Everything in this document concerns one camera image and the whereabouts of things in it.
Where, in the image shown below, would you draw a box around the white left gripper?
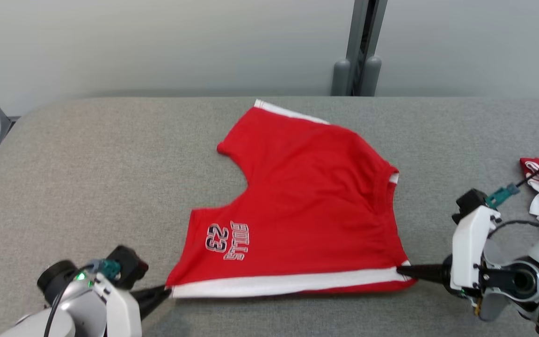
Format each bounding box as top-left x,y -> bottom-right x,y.
93,275 -> 173,337

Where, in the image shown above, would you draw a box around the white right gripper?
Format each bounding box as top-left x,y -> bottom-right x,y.
398,205 -> 502,293

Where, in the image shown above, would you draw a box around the red shorts with white stripes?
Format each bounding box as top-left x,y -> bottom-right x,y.
166,99 -> 417,299

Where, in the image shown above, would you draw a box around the black cable with teal connector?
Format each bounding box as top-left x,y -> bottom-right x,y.
486,147 -> 539,209
44,260 -> 121,337

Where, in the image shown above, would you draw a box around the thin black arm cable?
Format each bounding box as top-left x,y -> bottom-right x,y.
487,219 -> 539,246

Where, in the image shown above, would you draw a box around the grey metal partition post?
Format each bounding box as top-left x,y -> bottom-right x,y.
331,0 -> 388,96

